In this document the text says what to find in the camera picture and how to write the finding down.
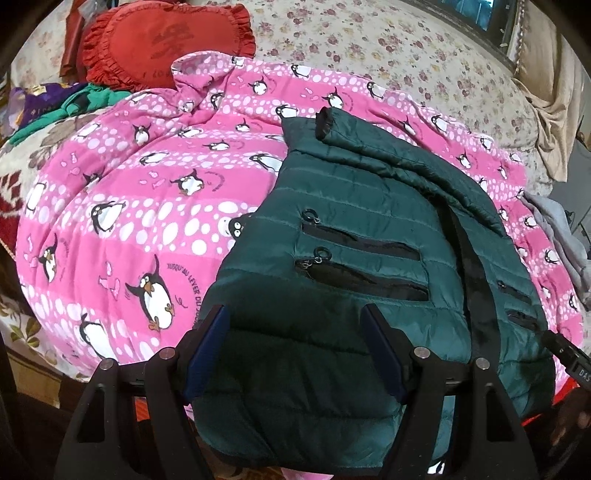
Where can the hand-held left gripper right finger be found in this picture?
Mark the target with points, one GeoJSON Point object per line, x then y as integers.
{"type": "Point", "coordinates": [383, 353]}

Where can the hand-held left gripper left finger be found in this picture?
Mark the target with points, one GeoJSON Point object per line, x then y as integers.
{"type": "Point", "coordinates": [205, 355]}

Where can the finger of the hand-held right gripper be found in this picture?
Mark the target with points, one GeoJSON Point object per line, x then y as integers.
{"type": "Point", "coordinates": [556, 344]}

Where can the dark green puffer jacket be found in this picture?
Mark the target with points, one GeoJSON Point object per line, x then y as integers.
{"type": "Point", "coordinates": [346, 207]}

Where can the person's right hand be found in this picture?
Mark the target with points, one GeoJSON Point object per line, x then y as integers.
{"type": "Point", "coordinates": [565, 415]}

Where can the grey cloth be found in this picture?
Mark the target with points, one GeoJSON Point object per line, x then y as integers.
{"type": "Point", "coordinates": [554, 221]}

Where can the pink penguin print blanket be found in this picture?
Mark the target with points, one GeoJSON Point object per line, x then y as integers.
{"type": "Point", "coordinates": [138, 194]}

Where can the beige curtain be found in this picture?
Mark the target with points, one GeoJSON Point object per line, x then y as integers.
{"type": "Point", "coordinates": [549, 83]}

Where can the green cloth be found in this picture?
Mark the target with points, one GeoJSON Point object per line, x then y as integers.
{"type": "Point", "coordinates": [83, 101]}

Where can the purple cloth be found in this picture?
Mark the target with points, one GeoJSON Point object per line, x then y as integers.
{"type": "Point", "coordinates": [41, 101]}

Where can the floral bed sheet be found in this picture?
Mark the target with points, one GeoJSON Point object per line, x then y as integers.
{"type": "Point", "coordinates": [369, 46]}

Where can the red ruffled heart pillow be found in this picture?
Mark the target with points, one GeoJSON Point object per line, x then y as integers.
{"type": "Point", "coordinates": [166, 46]}

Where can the dark red cloth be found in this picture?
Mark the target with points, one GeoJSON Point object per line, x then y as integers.
{"type": "Point", "coordinates": [76, 32]}

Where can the dark window frame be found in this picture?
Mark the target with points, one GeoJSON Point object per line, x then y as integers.
{"type": "Point", "coordinates": [498, 27]}

